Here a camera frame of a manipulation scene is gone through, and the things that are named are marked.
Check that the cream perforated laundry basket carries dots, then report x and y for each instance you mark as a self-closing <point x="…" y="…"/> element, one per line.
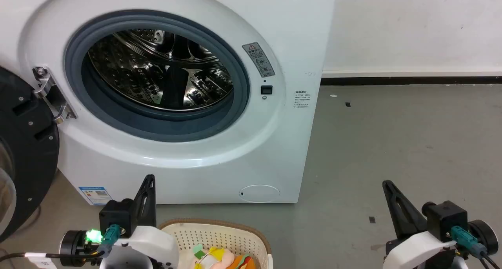
<point x="227" y="237"/>

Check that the chrome door hinge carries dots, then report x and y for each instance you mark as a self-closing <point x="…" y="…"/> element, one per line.
<point x="49" y="91"/>

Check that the colourful plush toy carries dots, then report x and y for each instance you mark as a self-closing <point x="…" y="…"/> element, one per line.
<point x="221" y="259"/>

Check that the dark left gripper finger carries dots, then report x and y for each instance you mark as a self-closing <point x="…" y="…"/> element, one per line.
<point x="146" y="200"/>

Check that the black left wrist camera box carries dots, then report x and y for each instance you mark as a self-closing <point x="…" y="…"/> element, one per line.
<point x="115" y="216"/>

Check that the black door latch slot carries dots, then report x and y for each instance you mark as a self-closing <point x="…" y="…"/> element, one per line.
<point x="266" y="89"/>

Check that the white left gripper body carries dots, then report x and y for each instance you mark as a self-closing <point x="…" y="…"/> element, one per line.
<point x="149" y="247"/>

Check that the black washing machine door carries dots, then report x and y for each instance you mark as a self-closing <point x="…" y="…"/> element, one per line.
<point x="27" y="143"/>

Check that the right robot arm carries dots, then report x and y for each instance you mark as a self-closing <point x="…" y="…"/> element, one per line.
<point x="484" y="235"/>

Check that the oval drain filter cover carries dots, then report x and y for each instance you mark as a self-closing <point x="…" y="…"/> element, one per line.
<point x="259" y="193"/>

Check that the grey warning sticker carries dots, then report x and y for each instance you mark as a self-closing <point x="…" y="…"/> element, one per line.
<point x="259" y="59"/>

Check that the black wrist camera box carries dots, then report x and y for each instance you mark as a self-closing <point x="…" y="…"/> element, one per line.
<point x="115" y="216"/>
<point x="447" y="220"/>

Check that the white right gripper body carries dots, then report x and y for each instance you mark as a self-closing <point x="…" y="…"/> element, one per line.
<point x="419" y="251"/>

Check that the grey rubber door gasket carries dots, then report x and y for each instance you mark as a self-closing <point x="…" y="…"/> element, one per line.
<point x="157" y="122"/>

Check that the black wall baseboard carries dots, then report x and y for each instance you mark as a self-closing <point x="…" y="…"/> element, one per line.
<point x="411" y="80"/>

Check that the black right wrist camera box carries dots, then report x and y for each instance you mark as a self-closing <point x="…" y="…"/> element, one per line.
<point x="447" y="220"/>

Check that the white front-load washing machine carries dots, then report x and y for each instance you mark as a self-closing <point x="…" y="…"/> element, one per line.
<point x="219" y="171"/>

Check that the stainless steel washing machine drum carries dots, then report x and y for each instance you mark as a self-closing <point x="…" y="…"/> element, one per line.
<point x="164" y="73"/>

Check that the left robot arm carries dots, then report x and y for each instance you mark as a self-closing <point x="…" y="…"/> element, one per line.
<point x="76" y="247"/>

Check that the small printed text label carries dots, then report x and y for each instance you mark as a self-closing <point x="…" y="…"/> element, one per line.
<point x="301" y="99"/>

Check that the blue energy label sticker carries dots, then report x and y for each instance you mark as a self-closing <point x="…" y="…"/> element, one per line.
<point x="95" y="195"/>

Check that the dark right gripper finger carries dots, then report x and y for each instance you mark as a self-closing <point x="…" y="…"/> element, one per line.
<point x="402" y="210"/>

